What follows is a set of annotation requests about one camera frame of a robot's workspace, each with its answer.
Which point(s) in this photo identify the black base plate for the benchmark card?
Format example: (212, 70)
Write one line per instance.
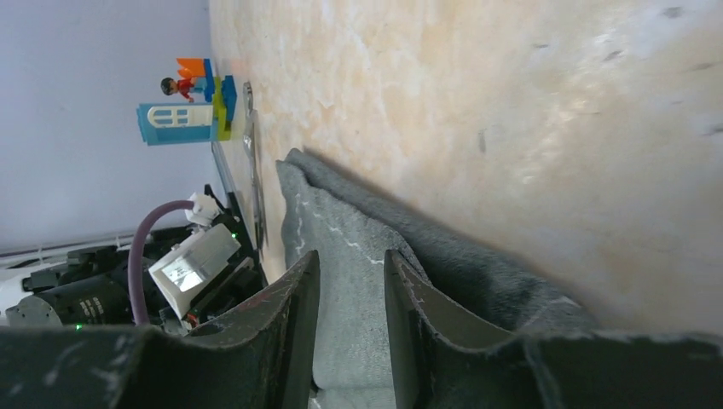
(233, 168)

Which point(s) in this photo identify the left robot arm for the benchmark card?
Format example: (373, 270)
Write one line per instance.
(90, 287)

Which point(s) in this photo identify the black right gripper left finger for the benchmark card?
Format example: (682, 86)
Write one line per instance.
(259, 354)

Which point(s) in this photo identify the grey cloth napkin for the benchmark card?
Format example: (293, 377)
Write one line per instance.
(351, 228)

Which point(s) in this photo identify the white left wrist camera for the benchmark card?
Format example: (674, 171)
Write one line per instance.
(184, 272)

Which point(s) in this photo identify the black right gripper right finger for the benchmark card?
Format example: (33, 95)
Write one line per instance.
(442, 355)

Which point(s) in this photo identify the colourful card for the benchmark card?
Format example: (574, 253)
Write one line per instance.
(205, 115)

